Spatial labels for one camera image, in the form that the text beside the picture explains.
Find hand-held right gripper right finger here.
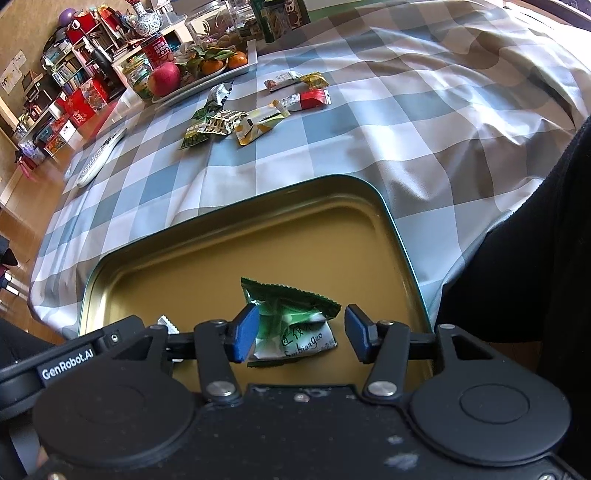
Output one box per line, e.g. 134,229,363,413
344,304,495,407

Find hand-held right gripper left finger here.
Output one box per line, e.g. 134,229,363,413
108,304,260,407

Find green white snack packet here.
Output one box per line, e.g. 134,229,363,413
241,277,342,368

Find gold metal tin tray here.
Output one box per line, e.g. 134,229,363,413
78,174,437,398

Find yellow green pea packet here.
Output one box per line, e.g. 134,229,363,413
179,122,211,151

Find yellow silver snack packet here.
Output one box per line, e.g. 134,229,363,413
235,100,291,147

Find brown patterned snack packet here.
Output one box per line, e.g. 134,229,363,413
203,111,250,137

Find white black snack packet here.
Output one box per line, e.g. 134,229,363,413
205,82,235,109

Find red white snack packet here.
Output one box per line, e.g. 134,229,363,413
277,89,332,112

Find beige snack bar packet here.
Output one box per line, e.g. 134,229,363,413
264,71,303,94

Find person's dark pants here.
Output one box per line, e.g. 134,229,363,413
0,316,65,370

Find person's black sweater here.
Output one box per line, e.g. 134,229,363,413
436,115,591,472

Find white remote control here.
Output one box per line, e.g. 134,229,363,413
75,127,127,188

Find white low cabinet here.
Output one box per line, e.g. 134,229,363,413
14,88,84,153

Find white fruit tray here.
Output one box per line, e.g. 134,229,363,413
148,39,258,106

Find red gift box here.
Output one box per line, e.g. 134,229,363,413
62,78,112,125

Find red apple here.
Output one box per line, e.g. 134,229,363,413
147,62,182,97

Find pile of leafy tangerines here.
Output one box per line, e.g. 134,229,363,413
178,46,249,78

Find glass jar with green contents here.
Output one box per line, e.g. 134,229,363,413
122,55,155,100

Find red drink can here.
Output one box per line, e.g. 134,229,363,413
142,36,175,68

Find cluttered bookshelf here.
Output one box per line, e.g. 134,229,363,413
41,28,116,100

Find green snack box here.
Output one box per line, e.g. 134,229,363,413
252,0,293,43

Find large clear glass jar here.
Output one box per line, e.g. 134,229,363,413
185,0,232,40

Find small clear glass jar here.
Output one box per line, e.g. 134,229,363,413
231,0,259,33

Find brown snack box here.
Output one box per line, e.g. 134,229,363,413
281,0,311,26

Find blue white porcelain vase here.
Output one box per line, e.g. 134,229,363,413
129,0,162,35

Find white wall posters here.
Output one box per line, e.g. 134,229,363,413
0,51,26,95

